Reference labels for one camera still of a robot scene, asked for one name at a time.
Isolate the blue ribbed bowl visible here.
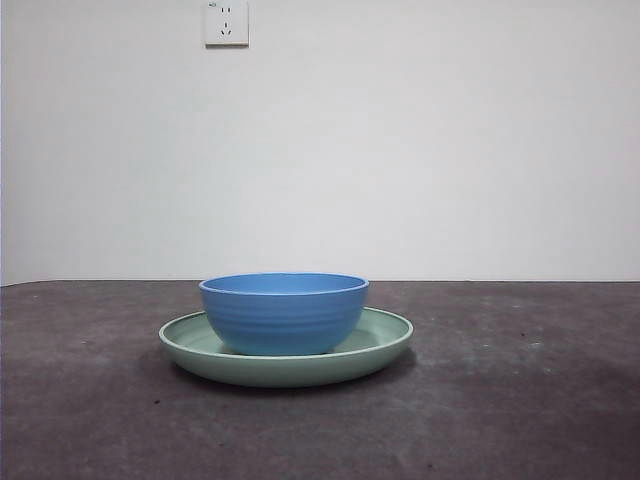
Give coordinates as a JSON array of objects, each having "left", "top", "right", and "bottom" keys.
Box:
[{"left": 198, "top": 271, "right": 371, "bottom": 355}]

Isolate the pale green plate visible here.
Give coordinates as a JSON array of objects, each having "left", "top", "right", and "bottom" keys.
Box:
[{"left": 158, "top": 306, "right": 415, "bottom": 389}]

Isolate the white wall socket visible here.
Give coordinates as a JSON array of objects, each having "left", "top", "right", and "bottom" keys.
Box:
[{"left": 203, "top": 0, "right": 250, "bottom": 50}]

